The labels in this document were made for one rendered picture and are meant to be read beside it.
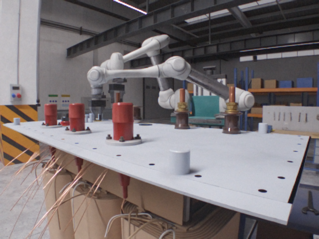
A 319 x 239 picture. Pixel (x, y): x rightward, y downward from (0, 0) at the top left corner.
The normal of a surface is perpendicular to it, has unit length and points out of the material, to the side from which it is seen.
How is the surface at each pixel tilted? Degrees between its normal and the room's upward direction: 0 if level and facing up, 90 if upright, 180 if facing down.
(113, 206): 90
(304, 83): 90
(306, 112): 90
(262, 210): 11
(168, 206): 90
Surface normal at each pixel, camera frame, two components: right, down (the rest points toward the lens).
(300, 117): -0.65, 0.06
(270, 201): -0.12, -0.97
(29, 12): 0.76, 0.05
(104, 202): 0.03, 0.07
